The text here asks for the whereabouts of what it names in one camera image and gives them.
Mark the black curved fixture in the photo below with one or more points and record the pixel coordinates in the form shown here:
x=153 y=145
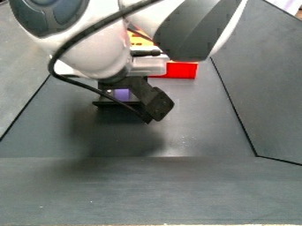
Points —
x=132 y=83

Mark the purple rectangular block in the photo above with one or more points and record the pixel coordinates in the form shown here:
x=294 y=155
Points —
x=121 y=95

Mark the red shape sorter board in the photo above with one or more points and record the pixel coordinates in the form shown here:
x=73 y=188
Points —
x=176 y=70

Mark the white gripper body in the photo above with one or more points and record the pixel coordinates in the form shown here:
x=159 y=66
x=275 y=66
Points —
x=148 y=62

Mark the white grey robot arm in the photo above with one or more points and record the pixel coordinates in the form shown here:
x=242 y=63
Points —
x=187 y=28

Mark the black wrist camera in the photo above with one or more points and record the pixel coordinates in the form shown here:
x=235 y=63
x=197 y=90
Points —
x=155 y=102

